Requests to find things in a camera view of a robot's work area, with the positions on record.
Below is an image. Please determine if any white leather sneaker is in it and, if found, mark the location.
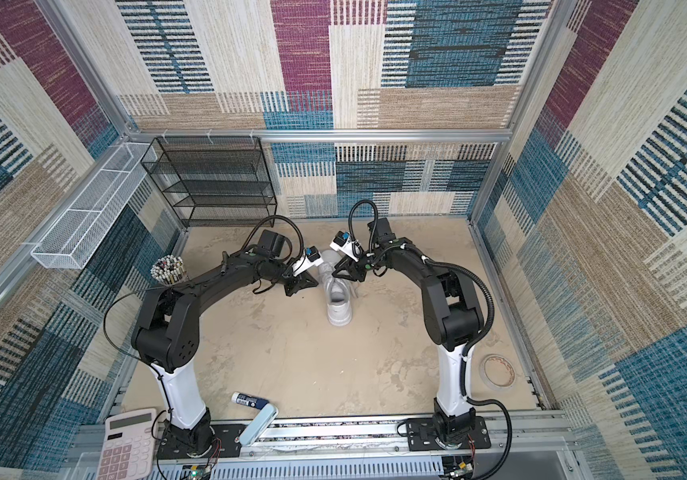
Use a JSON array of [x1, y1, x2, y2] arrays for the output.
[[317, 249, 353, 327]]

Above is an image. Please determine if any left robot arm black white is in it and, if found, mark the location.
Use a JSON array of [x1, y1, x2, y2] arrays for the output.
[[131, 230, 321, 458]]

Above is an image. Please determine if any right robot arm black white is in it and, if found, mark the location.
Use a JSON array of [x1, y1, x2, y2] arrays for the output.
[[330, 218, 489, 448]]

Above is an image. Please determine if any cup of coloured pencils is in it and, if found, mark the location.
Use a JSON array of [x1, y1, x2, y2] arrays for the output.
[[150, 255, 188, 285]]

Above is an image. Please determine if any blue white glue stick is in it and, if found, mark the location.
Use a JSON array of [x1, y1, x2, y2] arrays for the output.
[[231, 392, 269, 410]]

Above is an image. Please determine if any clear tape roll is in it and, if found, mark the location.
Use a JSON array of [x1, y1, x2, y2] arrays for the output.
[[479, 354, 517, 390]]

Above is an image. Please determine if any pink desk calculator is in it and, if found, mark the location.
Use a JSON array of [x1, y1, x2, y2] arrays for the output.
[[96, 408, 157, 480]]

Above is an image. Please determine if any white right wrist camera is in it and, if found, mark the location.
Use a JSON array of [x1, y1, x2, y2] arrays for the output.
[[330, 231, 363, 262]]

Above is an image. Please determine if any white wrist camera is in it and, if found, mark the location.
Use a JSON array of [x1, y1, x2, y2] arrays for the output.
[[330, 231, 363, 262], [292, 246, 323, 277]]

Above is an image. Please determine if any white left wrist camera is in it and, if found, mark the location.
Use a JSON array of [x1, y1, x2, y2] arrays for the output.
[[292, 246, 323, 277]]

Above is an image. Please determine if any black corrugated right cable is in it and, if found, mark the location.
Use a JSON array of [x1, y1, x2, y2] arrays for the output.
[[426, 257, 513, 480]]

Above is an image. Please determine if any black wire mesh shelf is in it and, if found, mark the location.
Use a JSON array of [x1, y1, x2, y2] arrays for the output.
[[140, 136, 277, 228]]

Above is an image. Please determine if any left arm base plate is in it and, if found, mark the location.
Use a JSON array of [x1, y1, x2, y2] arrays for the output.
[[156, 423, 246, 460]]

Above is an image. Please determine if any thin black left cable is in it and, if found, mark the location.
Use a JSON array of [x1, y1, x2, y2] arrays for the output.
[[102, 290, 224, 480]]

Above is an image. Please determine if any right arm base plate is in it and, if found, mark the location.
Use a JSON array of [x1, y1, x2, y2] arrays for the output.
[[397, 416, 491, 451]]

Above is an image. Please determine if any white wire mesh basket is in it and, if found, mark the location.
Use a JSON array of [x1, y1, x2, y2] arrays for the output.
[[31, 142, 148, 270]]

